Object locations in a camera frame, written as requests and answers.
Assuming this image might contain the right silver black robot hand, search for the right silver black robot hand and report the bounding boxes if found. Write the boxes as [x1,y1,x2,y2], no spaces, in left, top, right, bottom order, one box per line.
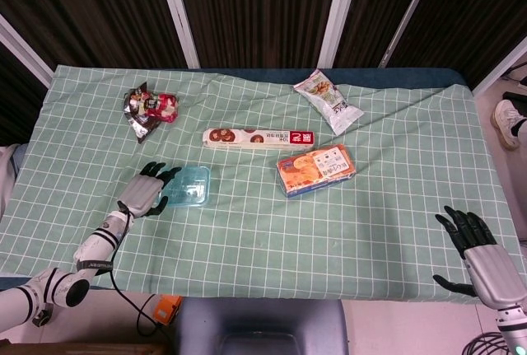
[431,205,523,311]

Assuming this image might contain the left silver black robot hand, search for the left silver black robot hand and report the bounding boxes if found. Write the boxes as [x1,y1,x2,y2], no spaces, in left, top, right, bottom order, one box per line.
[117,161,182,219]

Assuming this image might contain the teal plastic box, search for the teal plastic box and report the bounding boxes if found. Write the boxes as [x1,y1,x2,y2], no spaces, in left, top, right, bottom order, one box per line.
[158,165,212,208]

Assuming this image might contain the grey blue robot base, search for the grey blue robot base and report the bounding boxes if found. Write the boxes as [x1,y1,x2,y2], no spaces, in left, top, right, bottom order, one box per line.
[175,297,349,355]

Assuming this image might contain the long cookie box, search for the long cookie box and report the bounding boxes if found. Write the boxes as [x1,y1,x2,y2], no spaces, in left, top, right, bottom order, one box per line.
[202,128,317,151]

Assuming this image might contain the orange blue biscuit box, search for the orange blue biscuit box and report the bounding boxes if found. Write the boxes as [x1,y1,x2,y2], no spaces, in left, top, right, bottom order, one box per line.
[276,143,356,201]

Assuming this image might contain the dark silver snack packet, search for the dark silver snack packet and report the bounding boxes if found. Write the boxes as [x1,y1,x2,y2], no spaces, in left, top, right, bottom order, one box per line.
[122,82,162,144]

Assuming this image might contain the red snack packet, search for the red snack packet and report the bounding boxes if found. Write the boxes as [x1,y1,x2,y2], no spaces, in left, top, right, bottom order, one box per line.
[146,92,181,124]

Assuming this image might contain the orange device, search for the orange device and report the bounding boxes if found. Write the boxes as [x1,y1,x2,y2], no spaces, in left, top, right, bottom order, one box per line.
[152,295,183,325]

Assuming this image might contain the green white checkered tablecloth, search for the green white checkered tablecloth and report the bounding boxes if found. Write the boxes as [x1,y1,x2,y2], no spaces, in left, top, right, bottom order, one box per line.
[0,64,527,305]

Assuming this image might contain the white sneaker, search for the white sneaker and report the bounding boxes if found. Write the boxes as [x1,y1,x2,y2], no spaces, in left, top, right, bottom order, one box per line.
[493,99,526,151]

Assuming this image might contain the metal table leg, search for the metal table leg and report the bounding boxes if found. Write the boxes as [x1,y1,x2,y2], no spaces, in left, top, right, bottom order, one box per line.
[31,303,54,328]

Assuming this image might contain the white green snack bag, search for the white green snack bag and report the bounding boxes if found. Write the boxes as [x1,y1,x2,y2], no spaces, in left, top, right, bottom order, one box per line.
[292,68,365,137]

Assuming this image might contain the coiled black cables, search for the coiled black cables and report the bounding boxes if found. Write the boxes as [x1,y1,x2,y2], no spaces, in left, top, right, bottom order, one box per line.
[463,332,506,355]

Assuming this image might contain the black cable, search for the black cable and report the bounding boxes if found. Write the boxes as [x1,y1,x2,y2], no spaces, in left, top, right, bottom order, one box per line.
[109,202,182,338]

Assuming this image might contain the white partition frame post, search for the white partition frame post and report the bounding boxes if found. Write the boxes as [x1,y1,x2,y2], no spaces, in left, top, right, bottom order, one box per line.
[472,37,527,96]
[317,0,364,68]
[0,12,54,88]
[154,0,202,69]
[377,0,441,68]

